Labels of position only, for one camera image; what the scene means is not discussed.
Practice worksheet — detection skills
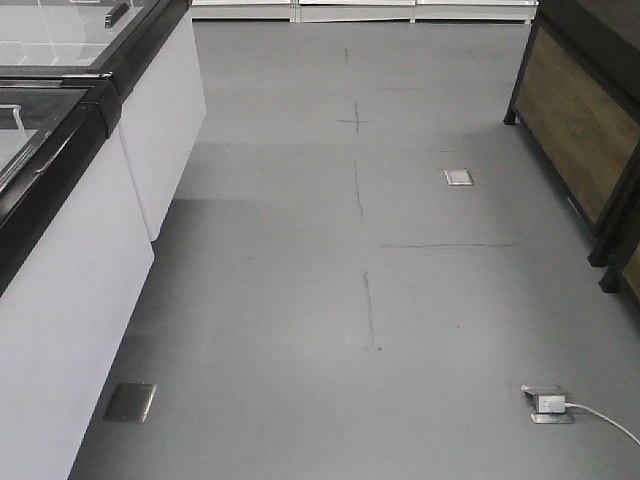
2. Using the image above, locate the small steel floor plate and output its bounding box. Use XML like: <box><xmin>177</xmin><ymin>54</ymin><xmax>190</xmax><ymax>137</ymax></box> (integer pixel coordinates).
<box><xmin>443</xmin><ymin>168</ymin><xmax>474</xmax><ymax>186</ymax></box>

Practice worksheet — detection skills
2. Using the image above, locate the white shelf base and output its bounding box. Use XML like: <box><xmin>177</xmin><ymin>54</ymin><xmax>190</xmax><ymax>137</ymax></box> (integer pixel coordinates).
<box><xmin>192</xmin><ymin>0</ymin><xmax>538</xmax><ymax>24</ymax></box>

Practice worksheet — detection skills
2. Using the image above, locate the near white chest freezer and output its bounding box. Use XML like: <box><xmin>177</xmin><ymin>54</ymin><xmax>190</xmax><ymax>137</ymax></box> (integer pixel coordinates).
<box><xmin>1</xmin><ymin>85</ymin><xmax>154</xmax><ymax>479</ymax></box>

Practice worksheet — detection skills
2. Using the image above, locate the white chest freezer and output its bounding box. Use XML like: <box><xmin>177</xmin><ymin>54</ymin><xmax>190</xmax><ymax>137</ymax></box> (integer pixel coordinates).
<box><xmin>1</xmin><ymin>1</ymin><xmax>206</xmax><ymax>240</ymax></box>
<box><xmin>1</xmin><ymin>85</ymin><xmax>154</xmax><ymax>479</ymax></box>

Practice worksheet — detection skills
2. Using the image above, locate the closed steel floor plate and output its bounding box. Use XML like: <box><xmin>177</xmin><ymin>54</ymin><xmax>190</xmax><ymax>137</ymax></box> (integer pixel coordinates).
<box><xmin>104</xmin><ymin>382</ymin><xmax>157</xmax><ymax>424</ymax></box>

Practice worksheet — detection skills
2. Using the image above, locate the far white chest freezer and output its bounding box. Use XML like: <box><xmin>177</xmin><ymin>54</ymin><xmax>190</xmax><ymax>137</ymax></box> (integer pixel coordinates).
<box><xmin>1</xmin><ymin>1</ymin><xmax>206</xmax><ymax>240</ymax></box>

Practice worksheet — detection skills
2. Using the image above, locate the white power adapter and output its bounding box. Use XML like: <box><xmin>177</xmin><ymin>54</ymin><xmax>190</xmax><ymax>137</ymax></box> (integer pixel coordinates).
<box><xmin>533</xmin><ymin>393</ymin><xmax>567</xmax><ymax>415</ymax></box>

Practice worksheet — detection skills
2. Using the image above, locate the wooden black-framed display stand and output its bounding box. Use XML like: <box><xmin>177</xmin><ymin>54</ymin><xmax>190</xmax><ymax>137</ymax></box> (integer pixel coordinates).
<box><xmin>504</xmin><ymin>1</ymin><xmax>639</xmax><ymax>298</ymax></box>

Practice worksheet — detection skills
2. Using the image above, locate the white power cable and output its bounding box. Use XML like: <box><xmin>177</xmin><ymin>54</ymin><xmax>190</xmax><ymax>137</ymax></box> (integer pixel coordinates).
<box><xmin>563</xmin><ymin>402</ymin><xmax>640</xmax><ymax>447</ymax></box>

